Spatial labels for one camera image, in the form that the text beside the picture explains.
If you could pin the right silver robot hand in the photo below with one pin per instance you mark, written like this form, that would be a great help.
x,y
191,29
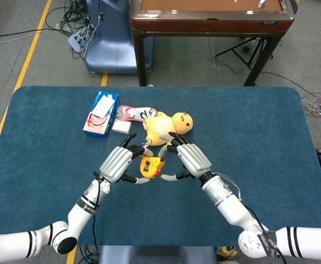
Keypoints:
x,y
194,160

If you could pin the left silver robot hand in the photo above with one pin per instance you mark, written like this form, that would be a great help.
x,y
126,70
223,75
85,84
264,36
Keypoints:
x,y
116,163

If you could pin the yellow tape measure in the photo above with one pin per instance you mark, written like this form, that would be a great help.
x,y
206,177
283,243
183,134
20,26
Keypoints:
x,y
149,166

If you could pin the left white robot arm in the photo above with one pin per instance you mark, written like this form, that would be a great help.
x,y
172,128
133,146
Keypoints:
x,y
80,211

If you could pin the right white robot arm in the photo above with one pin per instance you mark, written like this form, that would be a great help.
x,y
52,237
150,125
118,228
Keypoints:
x,y
231,206

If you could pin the small white box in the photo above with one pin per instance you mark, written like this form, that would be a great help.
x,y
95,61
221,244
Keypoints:
x,y
121,127

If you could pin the blue tissue box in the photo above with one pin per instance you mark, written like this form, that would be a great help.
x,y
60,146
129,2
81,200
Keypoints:
x,y
94,126

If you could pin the yellow plush duck toy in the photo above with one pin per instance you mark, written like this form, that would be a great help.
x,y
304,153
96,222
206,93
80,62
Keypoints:
x,y
157,127

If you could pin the pink white plastic package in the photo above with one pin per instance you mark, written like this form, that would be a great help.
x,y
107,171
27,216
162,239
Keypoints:
x,y
134,112

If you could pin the white tissue pack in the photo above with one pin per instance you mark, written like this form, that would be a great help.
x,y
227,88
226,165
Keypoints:
x,y
103,105

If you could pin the teal table cloth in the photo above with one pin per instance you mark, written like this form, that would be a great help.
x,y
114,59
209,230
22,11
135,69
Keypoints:
x,y
259,165

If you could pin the yellow toy under table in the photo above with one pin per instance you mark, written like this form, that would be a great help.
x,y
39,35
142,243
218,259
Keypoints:
x,y
226,251

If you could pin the grey-blue robot torso base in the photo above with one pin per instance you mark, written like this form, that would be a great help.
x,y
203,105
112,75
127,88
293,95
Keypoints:
x,y
154,255

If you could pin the blue-grey machine base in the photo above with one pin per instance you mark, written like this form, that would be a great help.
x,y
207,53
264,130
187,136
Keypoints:
x,y
113,52

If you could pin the black tripod stand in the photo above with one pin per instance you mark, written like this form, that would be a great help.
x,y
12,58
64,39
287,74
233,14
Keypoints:
x,y
241,50

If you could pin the grey power strip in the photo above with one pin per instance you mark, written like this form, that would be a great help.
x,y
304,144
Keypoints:
x,y
76,41

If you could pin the brown wooden game table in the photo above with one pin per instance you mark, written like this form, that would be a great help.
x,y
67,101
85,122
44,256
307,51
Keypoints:
x,y
212,24

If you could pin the white blue small item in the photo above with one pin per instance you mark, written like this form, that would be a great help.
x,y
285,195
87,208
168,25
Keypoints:
x,y
261,3

